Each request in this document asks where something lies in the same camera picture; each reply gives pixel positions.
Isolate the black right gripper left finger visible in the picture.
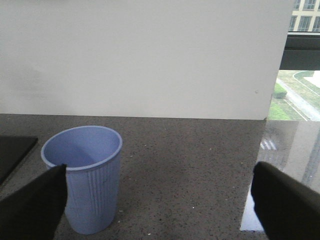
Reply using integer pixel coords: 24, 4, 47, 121
0, 164, 68, 240

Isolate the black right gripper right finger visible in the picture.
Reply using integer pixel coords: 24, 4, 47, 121
250, 161, 320, 240

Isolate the light blue ribbed cup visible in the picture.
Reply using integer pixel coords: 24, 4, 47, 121
40, 125, 123, 235

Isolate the black glass gas stove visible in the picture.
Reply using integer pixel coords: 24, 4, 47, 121
0, 135, 38, 185

